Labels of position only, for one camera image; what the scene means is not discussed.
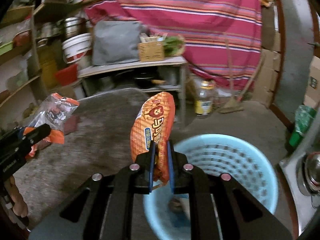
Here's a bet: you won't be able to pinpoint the steel pot lid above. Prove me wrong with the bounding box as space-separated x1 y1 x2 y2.
297 152 319 196

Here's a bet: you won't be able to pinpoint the orange lion snack bag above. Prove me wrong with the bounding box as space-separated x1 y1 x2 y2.
130 92 175 184

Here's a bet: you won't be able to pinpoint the red plastic basin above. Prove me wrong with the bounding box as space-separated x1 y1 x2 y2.
54 63 78 86

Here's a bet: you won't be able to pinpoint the white plastic bucket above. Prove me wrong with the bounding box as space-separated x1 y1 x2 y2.
62 33 92 64

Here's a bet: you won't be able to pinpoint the woven utensil box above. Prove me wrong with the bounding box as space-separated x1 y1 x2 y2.
138 33 165 62

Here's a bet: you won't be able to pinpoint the light blue plastic basket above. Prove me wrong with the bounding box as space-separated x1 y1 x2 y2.
143 134 278 239

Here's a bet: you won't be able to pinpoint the yellow oil jug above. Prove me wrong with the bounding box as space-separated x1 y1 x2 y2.
37 38 64 90

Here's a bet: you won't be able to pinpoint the cardboard box at right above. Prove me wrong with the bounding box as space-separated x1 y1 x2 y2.
304 56 320 108

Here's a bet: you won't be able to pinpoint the pan with wooden handle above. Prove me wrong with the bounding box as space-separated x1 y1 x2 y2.
133 73 165 89

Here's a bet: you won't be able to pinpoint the person's left hand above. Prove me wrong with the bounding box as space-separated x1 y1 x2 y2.
4 176 28 218

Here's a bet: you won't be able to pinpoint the grey side table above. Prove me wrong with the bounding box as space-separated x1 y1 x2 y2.
78 56 187 128

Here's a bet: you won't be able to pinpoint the wooden wall shelf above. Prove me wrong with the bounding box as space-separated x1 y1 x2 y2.
0 0 108 108

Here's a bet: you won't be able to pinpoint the orange clear snack wrapper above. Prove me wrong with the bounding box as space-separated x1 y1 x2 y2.
23 93 80 144

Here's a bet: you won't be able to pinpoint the dark red flat packet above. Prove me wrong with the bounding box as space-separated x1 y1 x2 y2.
64 115 80 135

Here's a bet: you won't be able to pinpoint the green plastic tray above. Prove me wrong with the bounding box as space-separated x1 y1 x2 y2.
0 41 13 55

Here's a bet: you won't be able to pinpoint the plastic oil bottle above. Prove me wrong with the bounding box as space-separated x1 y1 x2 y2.
195 80 215 116

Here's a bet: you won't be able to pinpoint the grey cloth bundle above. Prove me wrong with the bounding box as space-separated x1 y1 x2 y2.
92 21 147 66

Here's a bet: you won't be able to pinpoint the steel pot on shelf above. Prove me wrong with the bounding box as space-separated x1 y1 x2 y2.
62 17 86 39

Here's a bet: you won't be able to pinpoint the green vegetables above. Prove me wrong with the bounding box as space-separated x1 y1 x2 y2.
163 35 185 57

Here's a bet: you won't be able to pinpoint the stacked cardboard boxes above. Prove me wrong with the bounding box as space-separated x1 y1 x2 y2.
252 5 281 108

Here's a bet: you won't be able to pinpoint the red striped cloth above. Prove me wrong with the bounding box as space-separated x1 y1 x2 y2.
85 0 262 90

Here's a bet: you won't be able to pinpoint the grey metal door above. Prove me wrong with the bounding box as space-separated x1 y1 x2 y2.
270 0 319 128

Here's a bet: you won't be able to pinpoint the broom with wooden handle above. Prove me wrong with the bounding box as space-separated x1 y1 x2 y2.
219 34 265 114

